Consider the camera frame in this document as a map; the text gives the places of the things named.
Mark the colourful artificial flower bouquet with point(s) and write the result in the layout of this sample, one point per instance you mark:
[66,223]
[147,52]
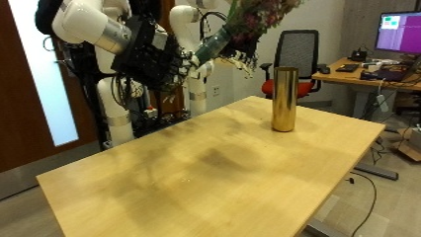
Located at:
[255,16]

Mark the gold cylindrical vase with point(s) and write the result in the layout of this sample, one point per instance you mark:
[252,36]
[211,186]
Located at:
[285,98]

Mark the black mesh chair red seat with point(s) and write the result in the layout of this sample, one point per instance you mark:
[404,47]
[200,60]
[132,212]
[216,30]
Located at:
[297,49]

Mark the black computer mouse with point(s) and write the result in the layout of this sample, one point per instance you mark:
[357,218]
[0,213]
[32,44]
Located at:
[324,69]

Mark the black keyboard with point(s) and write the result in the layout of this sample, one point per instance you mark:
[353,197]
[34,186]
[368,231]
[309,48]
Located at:
[348,67]

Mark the wooden office desk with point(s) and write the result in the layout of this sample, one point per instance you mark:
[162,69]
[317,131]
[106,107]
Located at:
[351,77]

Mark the black desk phone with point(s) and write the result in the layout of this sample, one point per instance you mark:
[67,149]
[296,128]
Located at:
[359,55]

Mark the brown door frosted glass panel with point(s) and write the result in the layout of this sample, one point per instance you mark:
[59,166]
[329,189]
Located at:
[26,98]

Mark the dark laptop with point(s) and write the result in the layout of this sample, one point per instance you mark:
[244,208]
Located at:
[391,74]

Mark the white power adapter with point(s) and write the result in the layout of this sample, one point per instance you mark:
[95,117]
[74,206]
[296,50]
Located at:
[383,102]

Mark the computer monitor purple screen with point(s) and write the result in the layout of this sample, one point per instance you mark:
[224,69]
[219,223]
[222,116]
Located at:
[401,33]

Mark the grey table foot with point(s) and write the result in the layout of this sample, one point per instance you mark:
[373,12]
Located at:
[376,172]

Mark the cardboard box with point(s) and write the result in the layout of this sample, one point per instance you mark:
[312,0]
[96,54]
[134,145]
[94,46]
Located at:
[409,144]

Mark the white wall outlet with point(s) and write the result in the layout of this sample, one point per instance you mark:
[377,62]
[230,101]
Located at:
[216,90]

